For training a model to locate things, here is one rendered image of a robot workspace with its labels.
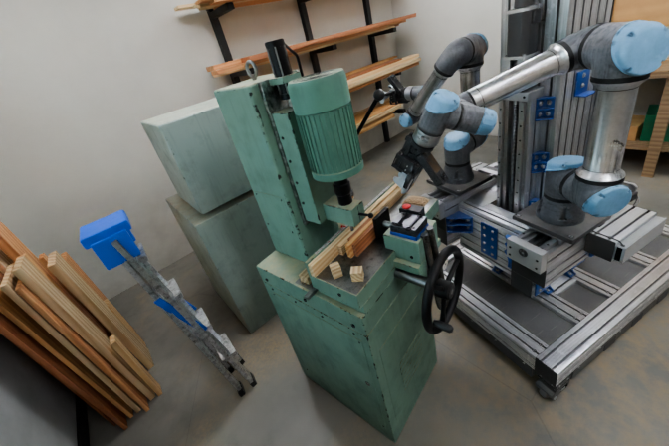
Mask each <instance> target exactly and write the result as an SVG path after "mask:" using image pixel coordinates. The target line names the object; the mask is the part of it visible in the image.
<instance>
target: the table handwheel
mask: <svg viewBox="0 0 669 446"><path fill-rule="evenodd" d="M451 254H453V255H454V258H455V260H454V262H453V265H452V267H451V269H450V271H449V273H448V275H447V278H446V280H445V279H442V278H440V279H438V277H439V274H440V271H441V269H442V267H443V265H444V263H445V261H446V260H447V259H448V257H449V256H450V255H451ZM454 273H455V278H454V283H453V282H451V281H452V278H453V276H454ZM463 275H464V259H463V254H462V252H461V250H460V248H459V247H457V246H456V245H448V246H446V247H445V248H443V249H442V250H441V251H440V253H439V254H438V255H437V257H436V259H435V260H434V262H433V264H432V267H431V269H430V271H429V274H428V277H424V276H421V275H416V274H413V273H410V272H407V271H404V270H401V269H398V268H396V269H395V271H394V277H395V278H398V279H401V280H403V281H406V282H409V283H412V284H415V285H417V286H420V287H423V288H424V292H423V297H422V306H421V317H422V322H423V326H424V328H425V329H426V331H427V332H428V333H430V334H432V335H437V334H439V333H441V332H442V330H440V329H439V328H437V327H435V326H434V325H433V324H432V319H431V308H432V300H433V294H435V296H437V297H439V298H441V313H440V320H439V321H441V322H444V323H447V324H448V323H449V322H450V320H451V318H452V316H453V313H454V311H455V309H456V306H457V303H458V300H459V296H460V292H461V288H462V283H463ZM437 279H438V280H437ZM447 301H449V302H448V305H447V307H446V302H447Z"/></svg>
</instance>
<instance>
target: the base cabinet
mask: <svg viewBox="0 0 669 446"><path fill-rule="evenodd" d="M263 282H264V281H263ZM264 284H265V287H266V289H267V291H268V293H269V296H270V298H271V300H272V302H273V305H274V307H275V309H276V311H277V314H278V316H279V318H280V320H281V322H282V325H283V327H284V329H285V331H286V334H287V336H288V338H289V340H290V343H291V345H292V347H293V349H294V352H295V354H296V356H297V358H298V361H299V363H300V365H301V367H302V369H303V372H304V374H305V375H306V376H307V377H308V378H310V379H311V380H312V381H314V382H315V383H316V384H318V385H319V386H320V387H321V388H323V389H324V390H325V391H327V392H328V393H329V394H331V395H332V396H333V397H335V398H336V399H337V400H339V401H340V402H341V403H343V404H344V405H345V406H347V407H348V408H349V409H350V410H352V411H353V412H354V413H356V414H357V415H358V416H360V417H361V418H362V419H364V420H365V421H366V422H368V423H369V424H370V425H372V426H373V427H374V428H376V429H377V430H378V431H379V432H381V433H382V434H383V435H385V436H386V437H387V438H389V439H390V440H391V441H393V442H394V443H396V441H397V439H398V437H399V435H400V433H401V431H402V429H403V427H404V425H405V423H406V421H407V419H408V417H409V415H410V413H411V411H412V409H413V407H414V405H415V403H416V401H417V399H418V398H419V396H420V394H421V392H422V390H423V388H424V386H425V384H426V382H427V380H428V378H429V376H430V374H431V372H432V370H433V368H434V366H435V364H436V362H437V355H436V346H435V337H434V334H430V333H428V332H427V331H426V329H425V328H424V326H423V322H422V317H421V306H422V297H423V292H424V288H423V287H420V286H417V285H415V284H412V283H409V282H406V284H405V285H404V286H403V288H402V289H401V291H400V292H399V293H398V295H397V296H396V297H395V299H394V300H393V302H392V303H391V304H390V306H389V307H388V309H387V310H386V311H385V313H384V314H383V315H382V317H381V318H380V320H379V321H378V322H377V324H376V325H375V327H374V328H373V329H372V331H371V332H370V333H369V335H368V336H365V335H363V334H361V333H359V332H357V331H355V330H353V329H351V328H350V327H348V326H346V325H344V324H342V323H340V322H338V321H337V320H335V319H333V318H331V317H329V316H327V315H325V314H324V313H322V312H320V311H318V310H316V309H314V308H313V307H311V306H309V305H307V304H305V303H303V302H301V301H300V300H298V299H296V298H294V297H292V296H290V295H288V294H287V293H285V292H283V291H281V290H279V289H277V288H276V287H274V286H272V285H270V284H268V283H266V282H264Z"/></svg>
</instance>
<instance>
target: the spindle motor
mask: <svg viewBox="0 0 669 446"><path fill-rule="evenodd" d="M287 88H288V92H289V95H290V99H291V102H292V106H293V109H294V113H295V116H296V120H297V123H298V127H299V130H300V134H301V137H302V141H303V144H304V148H305V151H306V155H307V158H308V162H309V165H310V169H311V172H312V176H313V179H314V180H316V181H319V182H335V181H340V180H344V179H347V178H350V177H352V176H354V175H356V174H358V173H359V172H361V171H362V169H363V159H362V155H361V150H360V144H359V139H358V134H357V129H356V124H355V119H354V114H353V109H352V104H351V98H350V93H349V88H348V83H347V78H346V73H345V71H344V70H343V69H331V70H326V71H321V72H317V73H313V74H309V75H306V76H302V77H299V78H296V79H294V80H291V81H289V82H288V86H287Z"/></svg>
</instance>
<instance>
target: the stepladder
mask: <svg viewBox="0 0 669 446"><path fill-rule="evenodd" d="M130 229H131V225H130V222H129V220H128V217H127V215H126V214H125V212H124V210H119V211H117V212H115V213H113V214H110V215H108V216H106V217H104V218H101V219H99V220H97V221H94V222H92V223H90V224H87V225H85V226H83V227H81V228H80V243H81V244H82V245H83V247H84V248H85V249H86V250H88V249H90V248H92V249H93V250H94V252H95V253H96V254H97V256H98V257H99V258H100V260H101V261H102V262H103V264H104V265H105V266H106V268H107V269H108V270H111V269H113V268H114V267H116V266H118V265H120V264H122V265H123V266H124V267H125V268H126V269H127V270H128V271H129V272H130V273H131V274H132V275H133V277H134V278H135V279H136V280H137V281H138V282H139V283H140V284H141V285H142V286H143V287H144V289H145V290H146V291H147V292H148V293H149V294H150V295H151V296H152V297H153V298H154V303H155V304H156V305H158V306H160V307H161V308H163V309H164V310H165V312H166V313H167V314H168V315H169V316H170V317H171V318H172V319H173V320H174V321H175V322H176V324H177V325H178V326H179V327H180V328H181V329H182V330H183V331H184V332H185V333H186V335H187V336H188V337H189V338H190V339H191V340H192V341H193V342H194V343H195V344H196V345H197V347H198V348H199V349H200V350H201V351H202V352H203V353H204V354H205V355H206V356H207V357H208V359H209V360H210V361H211V362H212V363H213V364H214V365H215V366H216V367H217V368H218V370H219V371H220V372H221V373H222V374H223V375H224V376H225V377H226V378H227V379H228V380H229V382H230V383H231V384H232V385H233V386H234V387H235V388H236V389H237V390H238V394H239V395H240V396H241V397H242V396H243V395H245V394H246V393H245V390H244V387H243V384H242V383H241V381H239V382H238V381H237V380H236V379H235V377H234V376H233V375H232V374H231V373H232V372H233V371H234V370H235V369H236V370H237V371H238V372H239V373H240V374H241V375H242V376H243V377H244V378H245V379H246V380H247V381H248V382H249V383H250V385H251V386H252V387H254V386H255V385H256V384H257V382H256V380H255V377H254V375H253V374H252V373H251V372H249V371H248V370H247V369H246V368H245V367H244V366H243V364H244V362H245V360H244V359H243V358H242V357H241V356H240V355H239V354H238V353H237V351H236V350H235V348H234V346H233V345H232V343H231V341H230V340H229V338H228V337H227V336H226V334H225V333H224V334H222V335H219V334H218V333H217V332H216V331H215V330H214V329H213V327H212V325H211V324H210V322H209V320H208V318H207V317H206V315H205V313H204V311H203V310H202V308H200V309H198V310H197V311H195V310H196V309H197V308H196V307H195V306H193V305H192V304H190V303H189V302H187V301H186V300H184V299H183V295H182V293H181V291H180V289H179V287H178V285H177V283H176V281H175V279H174V278H172V279H170V280H169V281H166V280H165V279H164V278H163V277H162V276H161V275H160V274H159V273H158V271H157V270H156V269H155V268H154V267H153V266H152V265H151V264H150V263H149V262H148V260H149V259H148V257H147V255H146V252H145V250H144V247H143V245H142V244H141V243H138V244H135V243H134V241H135V240H136V239H135V237H134V236H133V234H132V233H131V231H130ZM204 343H205V344H206V345H205V344H204ZM210 343H211V344H212V345H213V346H214V347H215V348H214V347H213V346H212V345H211V344H210ZM211 351H212V352H213V353H214V354H215V355H214V354H213V353H212V352H211ZM219 360H220V361H221V362H222V363H223V364H222V363H221V362H220V361H219ZM227 361H229V362H230V363H231V364H232V365H233V366H234V367H235V369H234V368H233V367H232V366H231V365H230V364H229V363H228V362H227Z"/></svg>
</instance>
